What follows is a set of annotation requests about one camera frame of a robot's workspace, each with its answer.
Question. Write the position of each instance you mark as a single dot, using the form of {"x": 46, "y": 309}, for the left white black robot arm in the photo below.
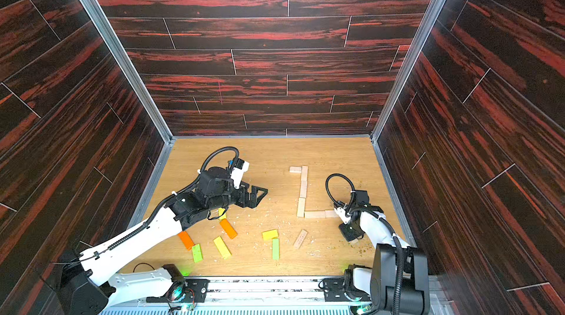
{"x": 92, "y": 281}

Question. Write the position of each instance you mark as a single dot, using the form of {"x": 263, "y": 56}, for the short natural wood block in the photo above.
{"x": 295, "y": 169}

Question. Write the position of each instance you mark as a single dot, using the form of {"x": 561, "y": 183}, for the orange block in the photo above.
{"x": 186, "y": 240}
{"x": 228, "y": 228}

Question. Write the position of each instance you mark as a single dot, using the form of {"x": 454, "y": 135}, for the natural wood block body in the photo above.
{"x": 301, "y": 208}

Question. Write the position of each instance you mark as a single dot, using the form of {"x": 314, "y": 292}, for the light green block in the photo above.
{"x": 275, "y": 249}
{"x": 197, "y": 253}

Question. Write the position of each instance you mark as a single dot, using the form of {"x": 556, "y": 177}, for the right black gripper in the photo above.
{"x": 349, "y": 231}

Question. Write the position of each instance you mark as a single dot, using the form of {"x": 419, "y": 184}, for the short yellow block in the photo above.
{"x": 269, "y": 235}

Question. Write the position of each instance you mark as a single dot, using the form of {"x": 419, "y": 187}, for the natural wood block diagonal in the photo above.
{"x": 315, "y": 214}

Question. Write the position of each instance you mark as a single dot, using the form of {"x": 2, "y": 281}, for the natural wood block printed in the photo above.
{"x": 300, "y": 239}

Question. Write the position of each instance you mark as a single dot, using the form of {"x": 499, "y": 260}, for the light green block centre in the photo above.
{"x": 275, "y": 249}

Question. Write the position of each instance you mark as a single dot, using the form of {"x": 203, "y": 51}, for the light green block left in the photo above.
{"x": 197, "y": 253}

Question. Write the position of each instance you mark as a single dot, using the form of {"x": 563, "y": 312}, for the orange block centre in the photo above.
{"x": 228, "y": 228}

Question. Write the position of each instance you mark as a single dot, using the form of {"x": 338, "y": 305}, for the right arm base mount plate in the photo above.
{"x": 337, "y": 290}

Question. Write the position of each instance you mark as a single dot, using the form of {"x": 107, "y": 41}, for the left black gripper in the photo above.
{"x": 251, "y": 202}

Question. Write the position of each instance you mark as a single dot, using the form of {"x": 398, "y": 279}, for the aluminium front rail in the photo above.
{"x": 251, "y": 295}

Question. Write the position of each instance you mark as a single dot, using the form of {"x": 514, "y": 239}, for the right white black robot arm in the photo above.
{"x": 398, "y": 281}

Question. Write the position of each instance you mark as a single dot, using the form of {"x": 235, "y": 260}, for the natural wood block neck top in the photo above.
{"x": 304, "y": 173}

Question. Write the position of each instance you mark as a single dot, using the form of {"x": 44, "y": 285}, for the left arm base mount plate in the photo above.
{"x": 189, "y": 291}

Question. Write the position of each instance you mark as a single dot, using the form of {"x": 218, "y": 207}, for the orange block lower left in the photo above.
{"x": 186, "y": 240}

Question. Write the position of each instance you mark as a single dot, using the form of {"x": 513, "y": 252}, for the natural wood block neck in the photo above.
{"x": 304, "y": 173}
{"x": 303, "y": 189}

